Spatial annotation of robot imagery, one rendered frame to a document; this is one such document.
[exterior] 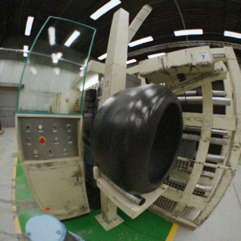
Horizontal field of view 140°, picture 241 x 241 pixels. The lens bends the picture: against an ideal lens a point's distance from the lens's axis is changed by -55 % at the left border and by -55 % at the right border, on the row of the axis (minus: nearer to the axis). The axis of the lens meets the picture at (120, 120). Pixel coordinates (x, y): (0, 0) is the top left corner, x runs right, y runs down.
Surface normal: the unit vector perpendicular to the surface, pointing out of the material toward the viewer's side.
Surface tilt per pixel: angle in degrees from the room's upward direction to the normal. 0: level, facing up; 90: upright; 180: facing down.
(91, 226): 0
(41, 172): 90
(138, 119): 71
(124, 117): 67
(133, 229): 0
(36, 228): 5
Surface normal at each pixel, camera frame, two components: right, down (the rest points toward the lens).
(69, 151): 0.65, 0.08
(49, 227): -0.02, -1.00
